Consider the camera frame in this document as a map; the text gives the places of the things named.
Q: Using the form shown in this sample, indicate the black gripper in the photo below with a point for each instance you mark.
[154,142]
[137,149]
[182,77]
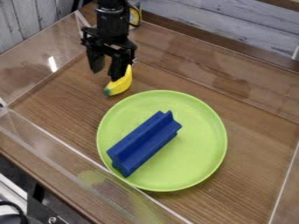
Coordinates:
[108,41]

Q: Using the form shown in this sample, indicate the yellow banana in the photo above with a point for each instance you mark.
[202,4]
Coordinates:
[119,86]

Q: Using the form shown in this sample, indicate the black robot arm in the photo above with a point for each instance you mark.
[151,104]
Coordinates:
[112,13]

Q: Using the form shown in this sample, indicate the green round plate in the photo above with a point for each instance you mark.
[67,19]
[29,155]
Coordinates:
[191,157]

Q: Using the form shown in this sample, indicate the yellow labelled tin can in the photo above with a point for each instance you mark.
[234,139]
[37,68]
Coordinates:
[135,13]

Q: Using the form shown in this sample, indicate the blue plastic block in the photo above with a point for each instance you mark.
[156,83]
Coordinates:
[131,152]

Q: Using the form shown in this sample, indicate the clear acrylic enclosure wall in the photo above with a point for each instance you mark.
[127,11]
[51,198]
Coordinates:
[55,105]

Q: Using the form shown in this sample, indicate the black metal bracket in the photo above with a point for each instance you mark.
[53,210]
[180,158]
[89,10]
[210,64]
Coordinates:
[41,213]

